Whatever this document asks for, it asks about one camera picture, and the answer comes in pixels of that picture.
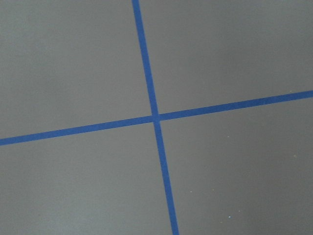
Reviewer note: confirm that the blue tape line lengthwise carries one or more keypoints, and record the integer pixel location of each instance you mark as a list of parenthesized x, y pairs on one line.
[(155, 117)]

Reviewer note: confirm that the blue tape line crosswise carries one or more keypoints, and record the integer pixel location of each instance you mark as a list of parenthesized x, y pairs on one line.
[(162, 117)]

